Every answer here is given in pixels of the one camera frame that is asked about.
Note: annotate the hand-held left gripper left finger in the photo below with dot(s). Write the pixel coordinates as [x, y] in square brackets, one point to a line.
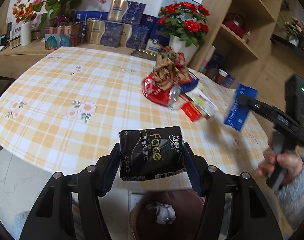
[111, 170]

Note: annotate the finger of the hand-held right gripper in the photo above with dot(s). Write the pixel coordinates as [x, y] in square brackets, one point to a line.
[254, 105]

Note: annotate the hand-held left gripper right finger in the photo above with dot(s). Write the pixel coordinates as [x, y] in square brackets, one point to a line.
[193, 172]

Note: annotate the blue cardboard box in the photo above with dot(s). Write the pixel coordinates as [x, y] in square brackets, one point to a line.
[235, 117]

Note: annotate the black tissue pack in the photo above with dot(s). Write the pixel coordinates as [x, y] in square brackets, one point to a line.
[152, 152]

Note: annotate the maroon plastic waste bin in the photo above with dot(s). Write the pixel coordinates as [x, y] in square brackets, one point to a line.
[139, 217]

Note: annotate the crushed red soda can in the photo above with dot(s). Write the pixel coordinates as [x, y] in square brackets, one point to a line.
[154, 92]

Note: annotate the brown gold wrapper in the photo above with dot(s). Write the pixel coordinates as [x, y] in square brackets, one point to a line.
[167, 75]

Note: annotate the person's right forearm grey sleeve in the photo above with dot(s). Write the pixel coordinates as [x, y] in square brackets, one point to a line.
[299, 200]

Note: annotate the person's right hand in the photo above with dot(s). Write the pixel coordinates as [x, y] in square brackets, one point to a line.
[291, 165]

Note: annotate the small purple box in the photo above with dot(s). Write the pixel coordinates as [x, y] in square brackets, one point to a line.
[230, 78]

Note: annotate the red paper cup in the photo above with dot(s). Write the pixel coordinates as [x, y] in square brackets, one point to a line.
[222, 77]

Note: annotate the crumpled white paper ball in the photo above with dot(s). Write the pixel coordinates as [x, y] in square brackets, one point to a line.
[160, 212]

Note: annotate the stack of pastel cups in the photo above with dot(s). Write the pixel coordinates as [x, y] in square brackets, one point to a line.
[203, 67]

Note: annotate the pale rose plant white pot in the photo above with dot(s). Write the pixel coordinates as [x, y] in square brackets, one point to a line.
[294, 30]

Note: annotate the orange plaid floral tablecloth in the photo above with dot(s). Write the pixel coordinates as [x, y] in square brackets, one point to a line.
[66, 85]

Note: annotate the wooden shelf unit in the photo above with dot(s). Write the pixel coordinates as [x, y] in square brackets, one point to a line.
[217, 5]

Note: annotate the red rose plant white pot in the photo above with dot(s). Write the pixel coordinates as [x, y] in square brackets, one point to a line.
[184, 22]

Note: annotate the white blue carton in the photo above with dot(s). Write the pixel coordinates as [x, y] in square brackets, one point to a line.
[155, 43]

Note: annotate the foil blister packs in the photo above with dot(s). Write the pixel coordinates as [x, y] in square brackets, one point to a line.
[144, 53]

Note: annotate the blue cardboard carton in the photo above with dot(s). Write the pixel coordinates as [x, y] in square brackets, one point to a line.
[91, 15]
[154, 27]

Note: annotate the gold blue gift box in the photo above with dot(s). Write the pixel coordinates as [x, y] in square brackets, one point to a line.
[126, 11]
[135, 36]
[104, 32]

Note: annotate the copper teal tin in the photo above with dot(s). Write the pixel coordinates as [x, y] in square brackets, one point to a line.
[61, 37]

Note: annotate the orange flowers white vase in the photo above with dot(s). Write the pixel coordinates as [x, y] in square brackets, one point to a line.
[26, 33]

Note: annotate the row of small brown bottles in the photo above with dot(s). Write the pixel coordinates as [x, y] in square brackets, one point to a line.
[14, 41]

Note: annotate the pink blossom artificial plant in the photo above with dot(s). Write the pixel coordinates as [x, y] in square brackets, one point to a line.
[56, 2]

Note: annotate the white wall socket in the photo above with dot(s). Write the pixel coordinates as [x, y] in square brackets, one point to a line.
[136, 199]

